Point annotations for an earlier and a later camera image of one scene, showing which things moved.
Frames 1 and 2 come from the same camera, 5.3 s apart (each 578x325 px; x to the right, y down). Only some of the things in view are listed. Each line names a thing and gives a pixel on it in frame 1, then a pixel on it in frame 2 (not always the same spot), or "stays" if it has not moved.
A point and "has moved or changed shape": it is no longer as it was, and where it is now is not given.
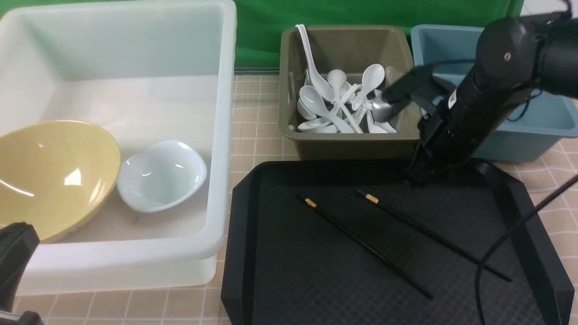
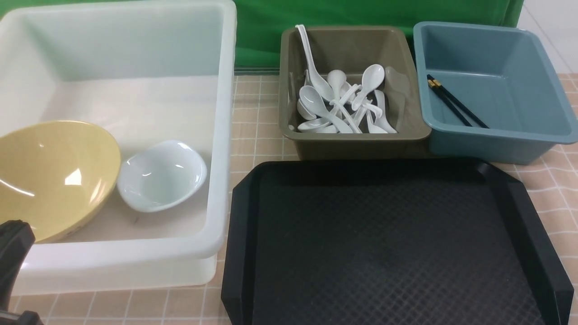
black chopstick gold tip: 312,204 has moved or changed shape
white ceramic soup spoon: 314,102 stays
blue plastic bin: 533,123 stays
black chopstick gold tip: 375,199 has moved or changed shape
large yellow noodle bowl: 54,176 stays
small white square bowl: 159,177 stays
